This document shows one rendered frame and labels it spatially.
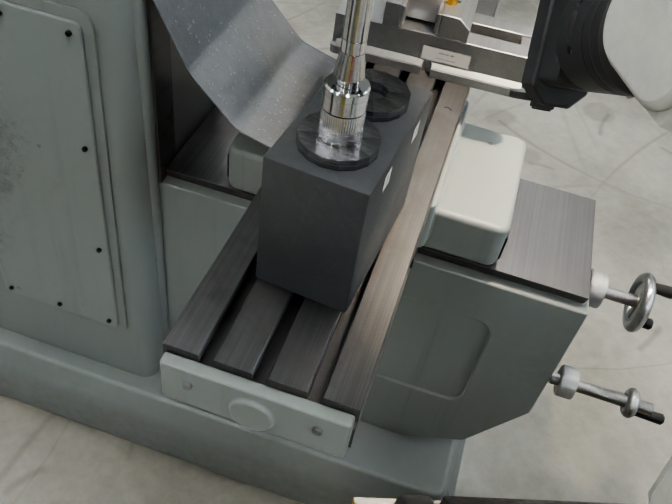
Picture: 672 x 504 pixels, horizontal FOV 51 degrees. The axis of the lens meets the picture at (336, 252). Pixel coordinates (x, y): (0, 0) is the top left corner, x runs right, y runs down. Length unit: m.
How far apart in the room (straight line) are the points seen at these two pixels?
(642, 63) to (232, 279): 0.55
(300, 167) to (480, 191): 0.56
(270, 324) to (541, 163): 2.15
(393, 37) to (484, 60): 0.16
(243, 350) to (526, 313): 0.63
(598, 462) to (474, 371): 0.70
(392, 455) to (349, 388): 0.86
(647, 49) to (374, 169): 0.35
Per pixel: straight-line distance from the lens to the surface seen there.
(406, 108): 0.83
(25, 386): 1.85
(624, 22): 0.50
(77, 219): 1.41
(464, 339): 1.37
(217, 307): 0.83
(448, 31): 1.25
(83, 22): 1.16
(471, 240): 1.19
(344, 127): 0.72
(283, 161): 0.73
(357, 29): 0.68
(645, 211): 2.84
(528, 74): 0.67
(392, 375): 1.50
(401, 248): 0.93
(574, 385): 1.39
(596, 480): 2.01
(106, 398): 1.74
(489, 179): 1.26
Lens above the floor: 1.60
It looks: 45 degrees down
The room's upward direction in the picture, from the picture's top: 10 degrees clockwise
